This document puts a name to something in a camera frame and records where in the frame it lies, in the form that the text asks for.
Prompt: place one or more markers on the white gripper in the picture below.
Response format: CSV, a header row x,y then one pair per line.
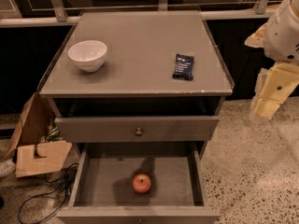
x,y
284,36

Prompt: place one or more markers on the red apple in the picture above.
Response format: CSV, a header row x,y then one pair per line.
x,y
141,183

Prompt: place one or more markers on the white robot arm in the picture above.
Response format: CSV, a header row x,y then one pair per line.
x,y
258,87

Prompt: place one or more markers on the grey top drawer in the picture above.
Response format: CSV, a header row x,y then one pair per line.
x,y
121,129

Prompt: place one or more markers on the grey drawer cabinet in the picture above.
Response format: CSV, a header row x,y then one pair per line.
x,y
136,79

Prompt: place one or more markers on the brass drawer knob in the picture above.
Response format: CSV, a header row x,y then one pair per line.
x,y
138,132

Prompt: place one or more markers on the open grey middle drawer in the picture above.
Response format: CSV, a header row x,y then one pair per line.
x,y
103,190

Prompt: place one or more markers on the dark blue snack packet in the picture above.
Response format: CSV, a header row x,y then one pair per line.
x,y
183,67

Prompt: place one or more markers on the white ceramic bowl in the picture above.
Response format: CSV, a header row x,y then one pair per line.
x,y
88,55

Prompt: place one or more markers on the brown cardboard box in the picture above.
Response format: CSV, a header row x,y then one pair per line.
x,y
33,156

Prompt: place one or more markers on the white shoe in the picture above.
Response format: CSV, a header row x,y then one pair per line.
x,y
7,168

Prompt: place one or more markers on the metal railing frame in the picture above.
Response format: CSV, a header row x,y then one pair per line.
x,y
21,13

